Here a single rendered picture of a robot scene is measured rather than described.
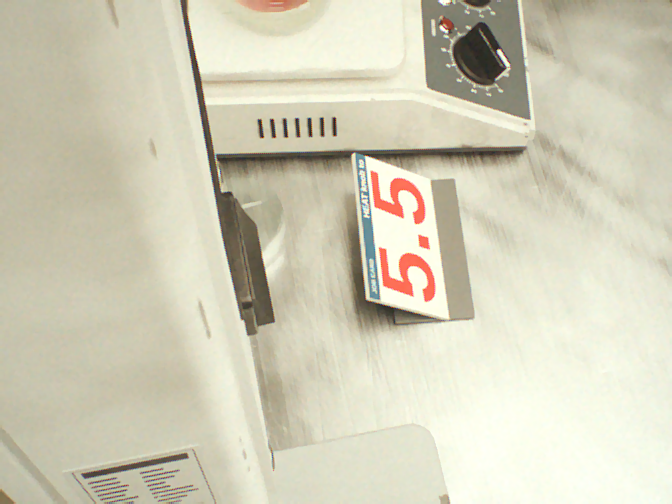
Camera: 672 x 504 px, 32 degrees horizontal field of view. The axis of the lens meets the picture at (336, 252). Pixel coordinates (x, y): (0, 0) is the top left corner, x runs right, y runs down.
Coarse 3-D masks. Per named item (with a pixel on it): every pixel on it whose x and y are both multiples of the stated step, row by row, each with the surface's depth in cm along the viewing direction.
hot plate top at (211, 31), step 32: (192, 0) 65; (224, 0) 65; (352, 0) 65; (384, 0) 65; (192, 32) 64; (224, 32) 64; (256, 32) 64; (320, 32) 64; (352, 32) 64; (384, 32) 64; (224, 64) 63; (256, 64) 63; (288, 64) 63; (320, 64) 63; (352, 64) 63; (384, 64) 63
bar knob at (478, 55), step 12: (480, 24) 67; (468, 36) 67; (480, 36) 66; (492, 36) 67; (456, 48) 67; (468, 48) 67; (480, 48) 67; (492, 48) 66; (456, 60) 67; (468, 60) 67; (480, 60) 67; (492, 60) 66; (504, 60) 66; (468, 72) 67; (480, 72) 67; (492, 72) 67; (504, 72) 66
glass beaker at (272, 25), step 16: (240, 0) 62; (256, 0) 61; (272, 0) 61; (288, 0) 61; (304, 0) 62; (320, 0) 63; (240, 16) 63; (256, 16) 63; (272, 16) 62; (288, 16) 62; (304, 16) 63; (320, 16) 64; (272, 32) 63; (288, 32) 64; (304, 32) 64
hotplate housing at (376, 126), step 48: (240, 96) 65; (288, 96) 65; (336, 96) 65; (384, 96) 65; (432, 96) 65; (240, 144) 68; (288, 144) 69; (336, 144) 69; (384, 144) 69; (432, 144) 69; (480, 144) 69
